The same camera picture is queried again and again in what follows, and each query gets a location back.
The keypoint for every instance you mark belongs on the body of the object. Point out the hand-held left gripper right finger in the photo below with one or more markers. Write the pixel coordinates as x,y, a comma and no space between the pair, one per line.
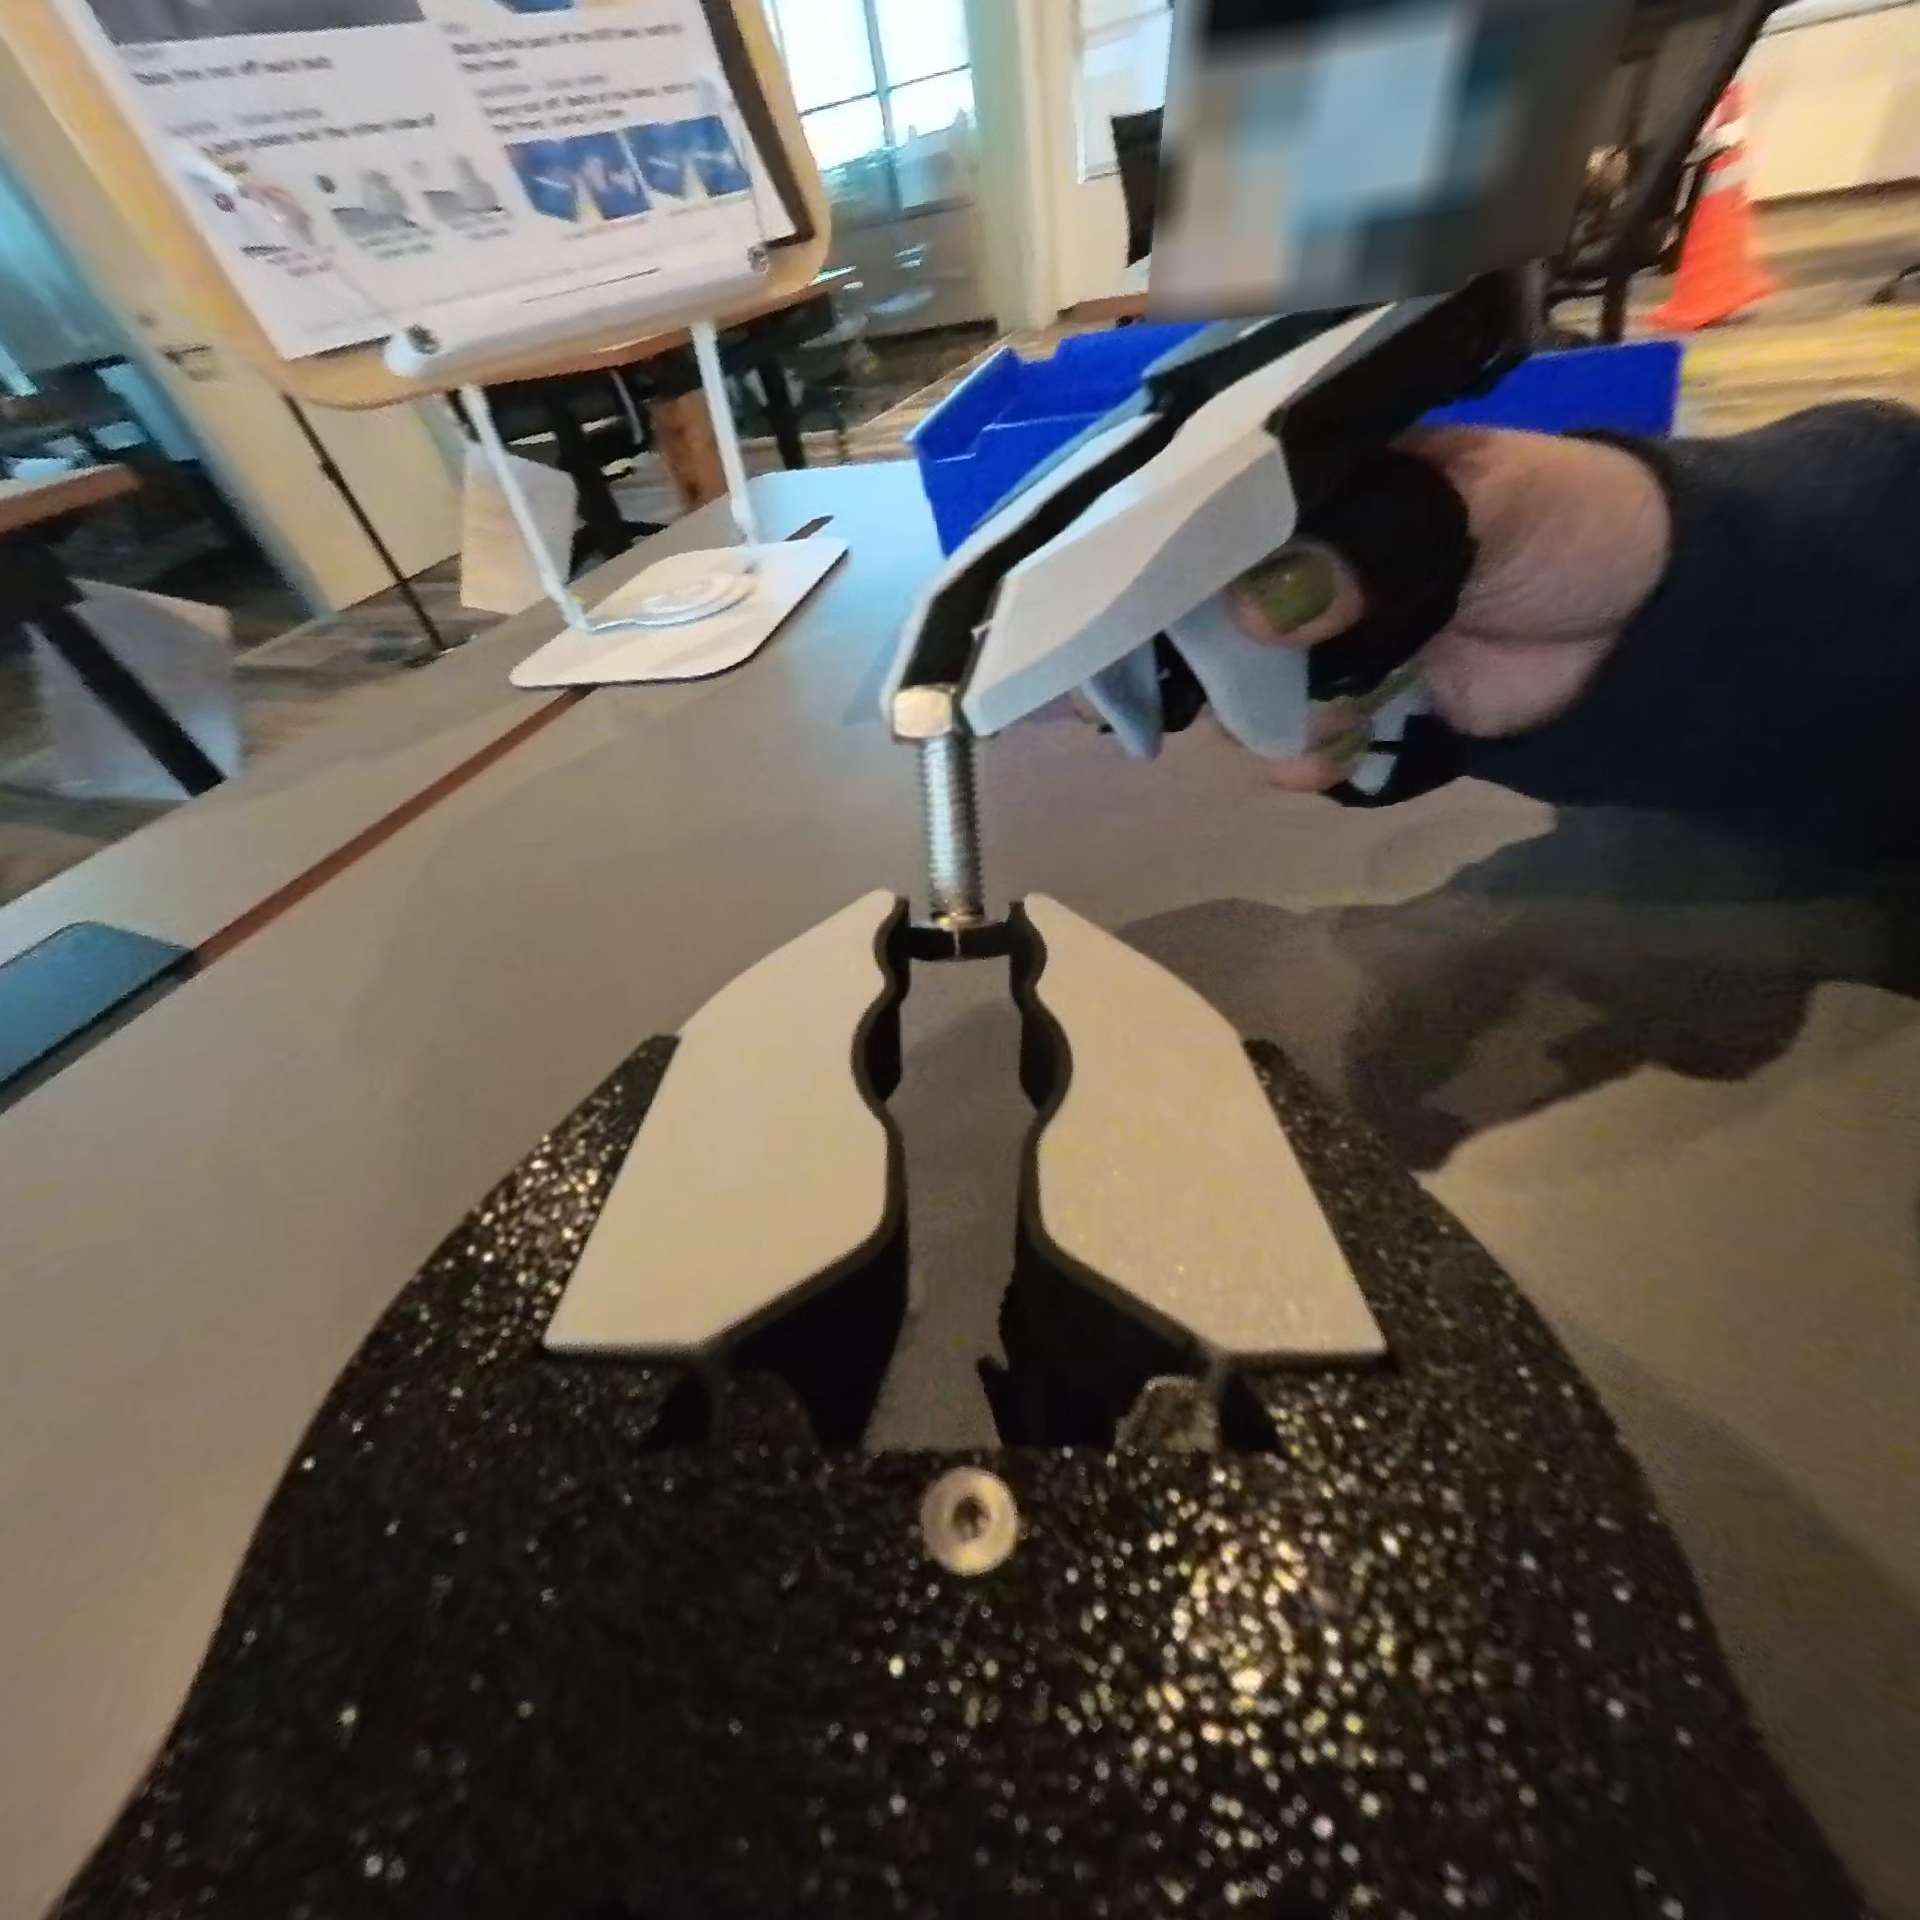
1184,1184

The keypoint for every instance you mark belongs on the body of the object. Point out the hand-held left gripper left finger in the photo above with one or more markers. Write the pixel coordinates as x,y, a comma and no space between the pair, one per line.
750,1170

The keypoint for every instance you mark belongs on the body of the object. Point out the white paper sheet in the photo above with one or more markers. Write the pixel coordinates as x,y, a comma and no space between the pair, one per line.
502,524
150,675

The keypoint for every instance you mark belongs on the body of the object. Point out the blue plastic bin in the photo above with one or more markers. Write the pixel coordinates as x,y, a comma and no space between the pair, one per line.
1020,420

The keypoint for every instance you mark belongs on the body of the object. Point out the silver hex nut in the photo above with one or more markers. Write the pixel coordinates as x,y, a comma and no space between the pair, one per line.
919,716

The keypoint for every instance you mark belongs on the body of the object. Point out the silver bolt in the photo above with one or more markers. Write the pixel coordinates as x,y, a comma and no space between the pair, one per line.
948,825

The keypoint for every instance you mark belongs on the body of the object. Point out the orange traffic cone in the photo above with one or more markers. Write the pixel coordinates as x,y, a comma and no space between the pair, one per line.
1719,255

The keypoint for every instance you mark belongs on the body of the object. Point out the person's right hand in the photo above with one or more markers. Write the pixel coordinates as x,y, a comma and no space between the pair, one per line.
1545,585

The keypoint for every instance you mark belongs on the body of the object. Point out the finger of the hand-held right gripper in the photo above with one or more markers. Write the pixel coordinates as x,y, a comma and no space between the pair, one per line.
1050,503
1141,570

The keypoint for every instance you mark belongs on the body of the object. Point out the printed instruction sheet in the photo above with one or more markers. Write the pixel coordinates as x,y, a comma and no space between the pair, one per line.
375,150

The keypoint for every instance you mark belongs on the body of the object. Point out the person's right forearm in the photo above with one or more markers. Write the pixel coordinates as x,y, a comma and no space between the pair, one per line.
1770,644

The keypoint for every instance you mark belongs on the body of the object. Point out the white document stand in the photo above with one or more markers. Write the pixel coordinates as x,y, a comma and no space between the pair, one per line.
750,600

